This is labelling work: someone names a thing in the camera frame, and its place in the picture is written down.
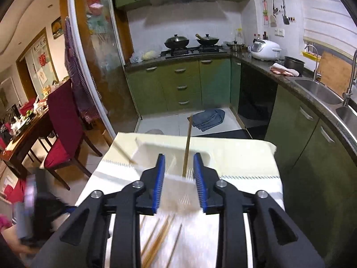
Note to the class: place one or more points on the stainless steel double sink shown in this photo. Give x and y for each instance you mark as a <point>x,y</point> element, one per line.
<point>318,89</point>

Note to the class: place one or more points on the black gas stove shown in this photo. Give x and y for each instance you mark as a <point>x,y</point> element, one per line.
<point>195,51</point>

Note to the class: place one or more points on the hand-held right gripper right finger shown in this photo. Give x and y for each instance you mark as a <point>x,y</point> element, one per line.
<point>199,184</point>

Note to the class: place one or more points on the plate of green fruit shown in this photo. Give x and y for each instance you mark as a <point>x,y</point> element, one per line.
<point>29,113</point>

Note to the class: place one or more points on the yellow sink rack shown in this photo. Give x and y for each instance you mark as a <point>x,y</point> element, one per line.
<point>311,55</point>

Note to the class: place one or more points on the yellow food bag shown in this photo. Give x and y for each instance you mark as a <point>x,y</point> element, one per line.
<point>149,55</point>

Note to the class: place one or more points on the small steel faucet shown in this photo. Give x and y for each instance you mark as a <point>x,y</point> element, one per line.
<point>315,72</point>

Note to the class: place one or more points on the wooden framed glass door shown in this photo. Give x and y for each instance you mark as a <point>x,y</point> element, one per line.
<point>39,64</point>

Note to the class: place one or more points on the red covered dining chair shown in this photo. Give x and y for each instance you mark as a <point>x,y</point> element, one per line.
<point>61,111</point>
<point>26,106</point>

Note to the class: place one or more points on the dark hanging spatula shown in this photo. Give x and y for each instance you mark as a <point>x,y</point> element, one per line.
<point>286,19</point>

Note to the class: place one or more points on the purple checked apron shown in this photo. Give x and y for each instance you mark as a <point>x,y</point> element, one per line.
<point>81,83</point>

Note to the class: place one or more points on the pile of plastic bags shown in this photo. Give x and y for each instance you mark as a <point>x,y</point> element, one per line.
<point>47,92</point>

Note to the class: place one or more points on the blue floor cloth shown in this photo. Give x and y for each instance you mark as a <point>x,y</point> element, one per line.
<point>207,118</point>

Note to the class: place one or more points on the white zebra window blind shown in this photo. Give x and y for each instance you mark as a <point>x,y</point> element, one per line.
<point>329,14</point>

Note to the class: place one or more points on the white rice cooker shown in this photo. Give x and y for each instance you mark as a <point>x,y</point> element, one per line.
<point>265,49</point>

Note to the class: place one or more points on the single wooden chopstick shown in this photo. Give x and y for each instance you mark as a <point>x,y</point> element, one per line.
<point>187,150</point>

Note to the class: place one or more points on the clear plastic bag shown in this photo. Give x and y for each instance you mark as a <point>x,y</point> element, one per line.
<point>136,59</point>

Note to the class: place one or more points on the cream plastic utensil holder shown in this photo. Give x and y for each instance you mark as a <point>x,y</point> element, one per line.
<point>173,192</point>

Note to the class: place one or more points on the cream yellow cloth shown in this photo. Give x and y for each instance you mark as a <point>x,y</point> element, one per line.
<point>237,156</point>

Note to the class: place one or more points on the black cooker inner pot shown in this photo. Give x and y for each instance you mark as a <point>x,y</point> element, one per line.
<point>292,62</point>

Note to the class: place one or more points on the black built-in appliance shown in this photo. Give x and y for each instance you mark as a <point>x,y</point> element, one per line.
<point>255,100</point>

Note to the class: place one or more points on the small steel pot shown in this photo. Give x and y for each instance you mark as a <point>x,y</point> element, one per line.
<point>236,47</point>

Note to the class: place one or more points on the white hanging spatula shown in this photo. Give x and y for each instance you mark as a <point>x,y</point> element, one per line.
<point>273,19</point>

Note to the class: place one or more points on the tall gooseneck faucet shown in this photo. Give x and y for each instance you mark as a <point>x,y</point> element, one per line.
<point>347,95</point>

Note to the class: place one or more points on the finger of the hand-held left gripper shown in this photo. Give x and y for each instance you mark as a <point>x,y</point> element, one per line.
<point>69,209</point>

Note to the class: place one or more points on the wooden cutting board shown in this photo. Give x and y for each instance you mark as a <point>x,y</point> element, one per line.
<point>334,72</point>

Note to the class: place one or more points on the white patterned tablecloth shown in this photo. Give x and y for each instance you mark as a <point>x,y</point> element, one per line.
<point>195,243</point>

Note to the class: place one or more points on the green base cabinets with drawers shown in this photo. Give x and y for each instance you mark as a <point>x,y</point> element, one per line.
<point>167,95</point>

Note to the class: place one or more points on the pink hanging utensil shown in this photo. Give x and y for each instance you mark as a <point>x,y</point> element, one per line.
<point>265,12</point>

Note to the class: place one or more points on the dark sauce bottles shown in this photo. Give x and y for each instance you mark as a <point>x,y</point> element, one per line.
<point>259,37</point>

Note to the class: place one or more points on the person's left hand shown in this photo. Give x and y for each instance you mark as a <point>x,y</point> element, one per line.
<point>19,245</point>

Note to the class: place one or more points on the green sink base cabinets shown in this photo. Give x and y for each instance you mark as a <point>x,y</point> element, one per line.
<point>306,145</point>

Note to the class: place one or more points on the pink kitchen cloth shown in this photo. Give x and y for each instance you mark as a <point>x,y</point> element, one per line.
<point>281,69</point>

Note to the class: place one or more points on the sliding glass kitchen door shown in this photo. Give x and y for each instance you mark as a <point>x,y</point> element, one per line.
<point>111,61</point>

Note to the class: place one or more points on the dark granite countertop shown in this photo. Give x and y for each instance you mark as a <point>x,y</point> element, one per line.
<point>245,57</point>

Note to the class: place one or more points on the clear oil bottle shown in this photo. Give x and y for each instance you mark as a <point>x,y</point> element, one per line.
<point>238,36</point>

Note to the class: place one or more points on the black wok with lid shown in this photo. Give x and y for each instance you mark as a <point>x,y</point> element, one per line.
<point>175,42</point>

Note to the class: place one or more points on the person's left forearm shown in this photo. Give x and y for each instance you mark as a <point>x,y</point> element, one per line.
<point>5,222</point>

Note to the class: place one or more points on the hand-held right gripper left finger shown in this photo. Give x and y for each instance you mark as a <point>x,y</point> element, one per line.
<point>159,184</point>

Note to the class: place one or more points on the white wall socket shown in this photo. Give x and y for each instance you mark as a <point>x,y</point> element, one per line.
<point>279,32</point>

